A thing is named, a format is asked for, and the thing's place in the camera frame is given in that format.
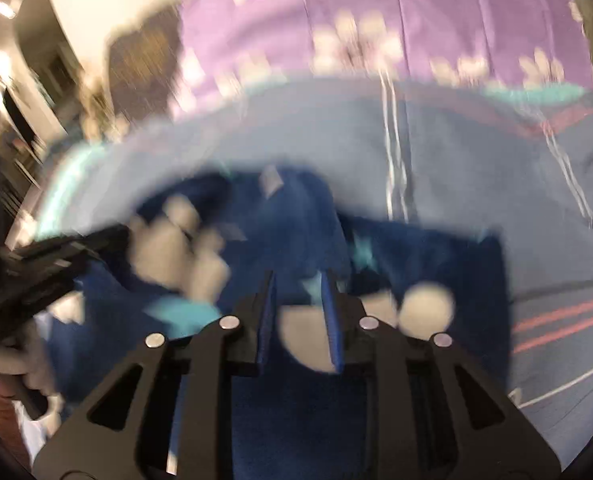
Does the dark patterned pillow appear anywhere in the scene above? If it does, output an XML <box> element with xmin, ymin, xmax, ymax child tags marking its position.
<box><xmin>107</xmin><ymin>22</ymin><xmax>184</xmax><ymax>128</ymax></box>

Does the dark blue printed small garment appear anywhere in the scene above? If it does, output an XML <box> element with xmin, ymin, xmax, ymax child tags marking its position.
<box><xmin>46</xmin><ymin>167</ymin><xmax>514</xmax><ymax>480</ymax></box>

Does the purple floral pillow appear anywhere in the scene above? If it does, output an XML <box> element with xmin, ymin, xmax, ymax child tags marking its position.
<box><xmin>169</xmin><ymin>0</ymin><xmax>593</xmax><ymax>121</ymax></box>

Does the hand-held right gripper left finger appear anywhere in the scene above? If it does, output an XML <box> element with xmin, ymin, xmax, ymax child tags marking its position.
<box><xmin>32</xmin><ymin>270</ymin><xmax>278</xmax><ymax>480</ymax></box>

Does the blue striped bed sheet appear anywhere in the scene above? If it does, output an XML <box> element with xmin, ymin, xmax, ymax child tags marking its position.
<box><xmin>34</xmin><ymin>75</ymin><xmax>593</xmax><ymax>466</ymax></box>

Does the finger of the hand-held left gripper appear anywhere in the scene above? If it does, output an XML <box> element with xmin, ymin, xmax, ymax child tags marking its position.
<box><xmin>0</xmin><ymin>224</ymin><xmax>131</xmax><ymax>273</ymax></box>
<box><xmin>0</xmin><ymin>259</ymin><xmax>84</xmax><ymax>333</ymax></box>

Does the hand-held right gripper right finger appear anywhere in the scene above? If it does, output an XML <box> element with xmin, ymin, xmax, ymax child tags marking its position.
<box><xmin>320</xmin><ymin>269</ymin><xmax>562</xmax><ymax>480</ymax></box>

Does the person's left hand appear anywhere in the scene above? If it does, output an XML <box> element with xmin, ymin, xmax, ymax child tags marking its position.
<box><xmin>0</xmin><ymin>327</ymin><xmax>66</xmax><ymax>433</ymax></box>

